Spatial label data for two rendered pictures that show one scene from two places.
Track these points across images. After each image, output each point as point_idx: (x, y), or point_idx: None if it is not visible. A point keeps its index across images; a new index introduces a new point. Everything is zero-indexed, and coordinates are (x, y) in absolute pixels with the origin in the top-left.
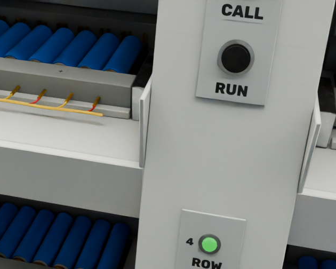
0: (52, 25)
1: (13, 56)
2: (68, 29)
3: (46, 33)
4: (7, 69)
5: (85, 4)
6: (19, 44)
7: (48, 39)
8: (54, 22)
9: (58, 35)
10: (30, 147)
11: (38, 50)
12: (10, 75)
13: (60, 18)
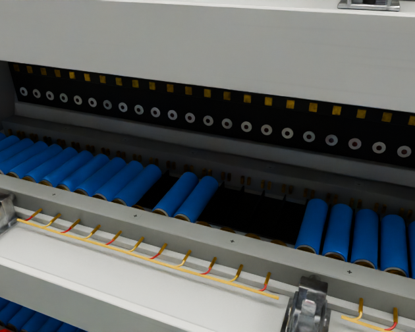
0: (391, 209)
1: (401, 268)
2: None
3: (404, 226)
4: None
5: None
6: (394, 246)
7: None
8: (396, 206)
9: None
10: None
11: None
12: None
13: (405, 203)
